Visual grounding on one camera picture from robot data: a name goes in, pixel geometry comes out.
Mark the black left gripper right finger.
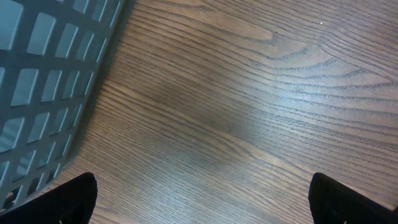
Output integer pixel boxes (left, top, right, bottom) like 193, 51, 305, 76
308, 172, 397, 224

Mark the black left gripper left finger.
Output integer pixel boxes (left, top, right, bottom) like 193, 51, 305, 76
1, 172, 98, 224

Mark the dark grey plastic basket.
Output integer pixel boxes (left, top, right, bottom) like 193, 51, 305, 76
1, 0, 134, 213

